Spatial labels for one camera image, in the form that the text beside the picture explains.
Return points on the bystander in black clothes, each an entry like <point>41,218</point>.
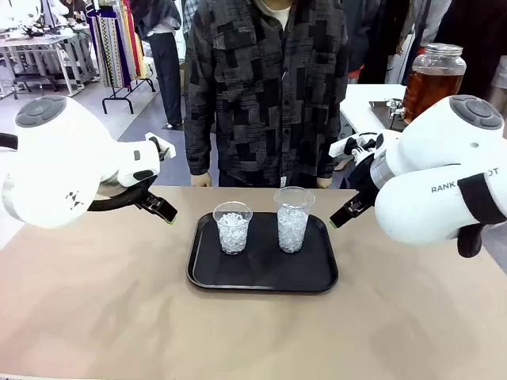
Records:
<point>479,31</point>

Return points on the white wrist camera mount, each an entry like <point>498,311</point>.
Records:
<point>356,144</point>
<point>160,148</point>

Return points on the black plastic serving tray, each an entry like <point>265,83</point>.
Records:
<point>261,273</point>

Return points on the mannequin in dark trousers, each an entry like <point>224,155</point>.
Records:
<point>166,71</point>

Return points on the person's left forearm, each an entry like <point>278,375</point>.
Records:
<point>328,150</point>

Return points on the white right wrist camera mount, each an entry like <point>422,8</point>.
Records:
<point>356,144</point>

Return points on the bystander in dark coat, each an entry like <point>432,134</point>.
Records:
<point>368,35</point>

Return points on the person's right forearm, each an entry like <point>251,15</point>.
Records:
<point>200,146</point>

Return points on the person's right hand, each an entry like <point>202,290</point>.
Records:
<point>202,180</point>

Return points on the mannequin in plaid top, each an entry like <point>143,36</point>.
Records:
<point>189,16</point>

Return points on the tall clear iced cup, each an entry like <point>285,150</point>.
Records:
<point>293,225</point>

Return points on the person's left hand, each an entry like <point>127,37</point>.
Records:
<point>323,183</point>

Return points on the colourful hanging fabrics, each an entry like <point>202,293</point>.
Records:
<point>115,43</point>

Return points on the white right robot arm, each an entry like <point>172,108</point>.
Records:
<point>428,158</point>

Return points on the glass tea dispenser jar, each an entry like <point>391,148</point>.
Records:
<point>435,87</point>

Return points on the short clear iced cup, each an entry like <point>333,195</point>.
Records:
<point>233,233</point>

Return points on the person in patterned dark shirt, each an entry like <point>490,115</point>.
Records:
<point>265,99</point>

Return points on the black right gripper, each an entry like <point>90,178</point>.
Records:
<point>364,178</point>

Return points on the bystander in grey jacket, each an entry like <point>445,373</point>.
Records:
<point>428,20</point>

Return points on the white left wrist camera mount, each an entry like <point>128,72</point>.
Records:
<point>160,148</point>

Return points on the black clothes rack frame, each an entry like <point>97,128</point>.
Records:
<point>115,99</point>

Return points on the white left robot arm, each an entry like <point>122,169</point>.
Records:
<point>59,158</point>

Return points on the white metal workbench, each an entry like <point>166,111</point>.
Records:
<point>43,43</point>

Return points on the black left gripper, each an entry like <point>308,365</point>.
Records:
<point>148,190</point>

